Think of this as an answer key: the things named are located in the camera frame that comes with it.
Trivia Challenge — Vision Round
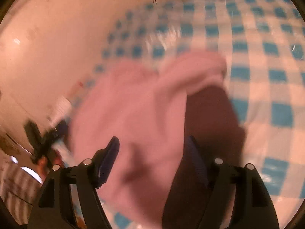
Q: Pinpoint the blue checkered plastic bed cover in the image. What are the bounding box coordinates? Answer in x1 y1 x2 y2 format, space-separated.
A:
71 0 304 228

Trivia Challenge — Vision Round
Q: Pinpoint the pink hoodie garment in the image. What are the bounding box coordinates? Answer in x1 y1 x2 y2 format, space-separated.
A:
69 50 246 228

